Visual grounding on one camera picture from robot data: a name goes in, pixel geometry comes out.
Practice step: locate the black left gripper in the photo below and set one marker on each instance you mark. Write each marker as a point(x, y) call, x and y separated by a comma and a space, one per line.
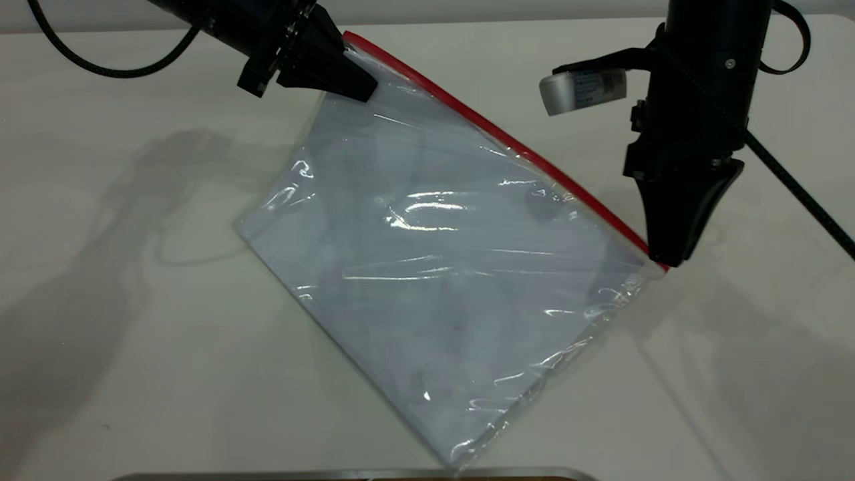
point(277, 40)

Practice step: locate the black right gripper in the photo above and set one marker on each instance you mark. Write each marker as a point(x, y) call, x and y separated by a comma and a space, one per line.
point(681, 143)

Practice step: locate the clear plastic zip bag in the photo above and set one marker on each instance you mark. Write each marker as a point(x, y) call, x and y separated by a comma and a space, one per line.
point(441, 267)

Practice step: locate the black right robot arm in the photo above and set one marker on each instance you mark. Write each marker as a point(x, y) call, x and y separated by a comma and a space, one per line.
point(715, 60)

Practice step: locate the metal edge strip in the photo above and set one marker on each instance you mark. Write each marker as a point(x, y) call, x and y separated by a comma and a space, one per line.
point(300, 475)

